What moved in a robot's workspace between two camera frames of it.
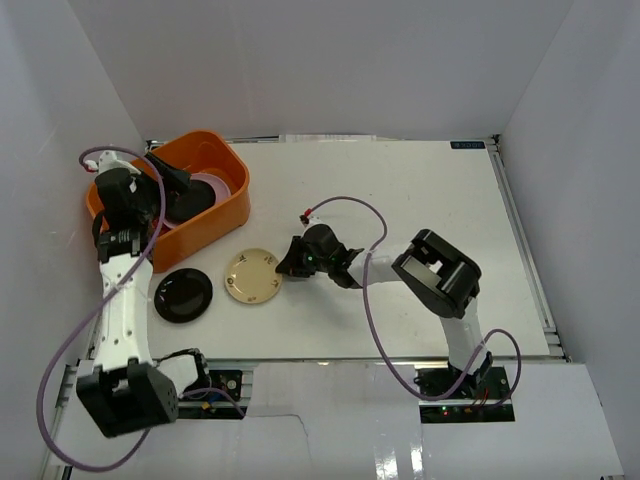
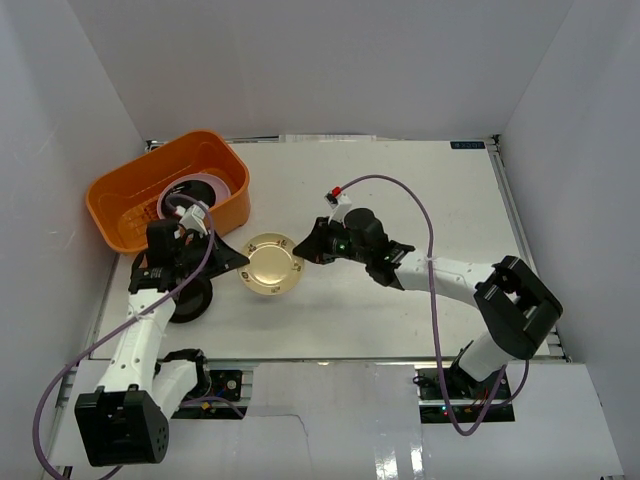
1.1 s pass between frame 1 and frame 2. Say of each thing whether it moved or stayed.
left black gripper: moved
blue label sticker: stayed
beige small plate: moved
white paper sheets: stayed
